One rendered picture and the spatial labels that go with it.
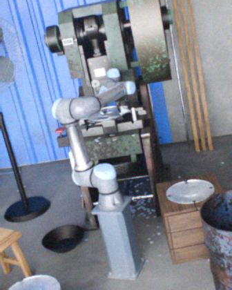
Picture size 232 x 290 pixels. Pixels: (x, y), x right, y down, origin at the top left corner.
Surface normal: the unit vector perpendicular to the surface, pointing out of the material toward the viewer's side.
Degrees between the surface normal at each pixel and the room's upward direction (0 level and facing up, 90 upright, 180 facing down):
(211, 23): 90
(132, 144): 90
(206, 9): 90
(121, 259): 90
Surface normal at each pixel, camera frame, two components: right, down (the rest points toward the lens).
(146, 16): -0.12, 0.17
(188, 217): 0.04, 0.33
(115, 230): -0.36, 0.37
